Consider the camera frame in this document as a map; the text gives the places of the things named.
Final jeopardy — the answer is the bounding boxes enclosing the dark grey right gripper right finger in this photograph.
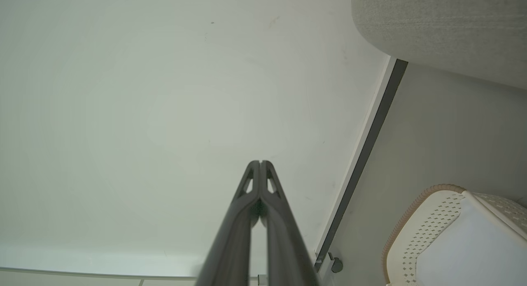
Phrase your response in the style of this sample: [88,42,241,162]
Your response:
[260,160,320,286]

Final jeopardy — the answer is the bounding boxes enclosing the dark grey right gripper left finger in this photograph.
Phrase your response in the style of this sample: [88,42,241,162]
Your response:
[196,160,261,286]

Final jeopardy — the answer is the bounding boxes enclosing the white perforated laundry basket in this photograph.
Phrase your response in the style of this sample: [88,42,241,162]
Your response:
[381,184,527,286]

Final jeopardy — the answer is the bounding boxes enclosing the grey round door stop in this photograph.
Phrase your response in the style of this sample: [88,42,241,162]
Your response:
[328,252,344,274]

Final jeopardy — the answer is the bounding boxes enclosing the dark grey baseboard strip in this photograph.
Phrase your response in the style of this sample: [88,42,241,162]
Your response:
[315,59,408,272]

